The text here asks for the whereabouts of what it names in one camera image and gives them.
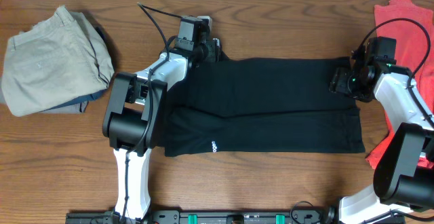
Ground black t-shirt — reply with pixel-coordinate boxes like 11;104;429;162
159;57;365;157

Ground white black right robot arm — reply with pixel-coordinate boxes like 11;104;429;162
330;43;433;223

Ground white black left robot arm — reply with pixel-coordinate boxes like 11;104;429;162
102;37;221;223

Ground folded dark blue garment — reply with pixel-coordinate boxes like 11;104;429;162
46;90;106;113

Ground folded khaki pants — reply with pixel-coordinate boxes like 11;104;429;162
1;5;115;117

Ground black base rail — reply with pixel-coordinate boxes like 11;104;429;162
64;209;408;224

